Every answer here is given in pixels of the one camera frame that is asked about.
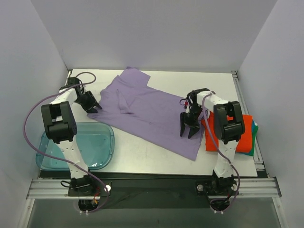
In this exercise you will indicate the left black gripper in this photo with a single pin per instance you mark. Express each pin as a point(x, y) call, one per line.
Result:
point(85, 100)

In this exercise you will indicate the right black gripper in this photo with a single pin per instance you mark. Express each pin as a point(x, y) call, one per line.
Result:
point(189, 119)

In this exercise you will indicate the purple t shirt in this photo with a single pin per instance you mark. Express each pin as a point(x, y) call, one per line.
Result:
point(130, 105)

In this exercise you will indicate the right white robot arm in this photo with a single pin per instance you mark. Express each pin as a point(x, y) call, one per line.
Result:
point(228, 127)

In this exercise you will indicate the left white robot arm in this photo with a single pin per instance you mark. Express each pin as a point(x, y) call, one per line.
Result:
point(60, 127)

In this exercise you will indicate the teal transparent plastic bin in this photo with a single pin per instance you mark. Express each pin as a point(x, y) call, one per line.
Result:
point(96, 144)

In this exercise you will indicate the folded green t shirt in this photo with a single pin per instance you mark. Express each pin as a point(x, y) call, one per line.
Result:
point(253, 142)

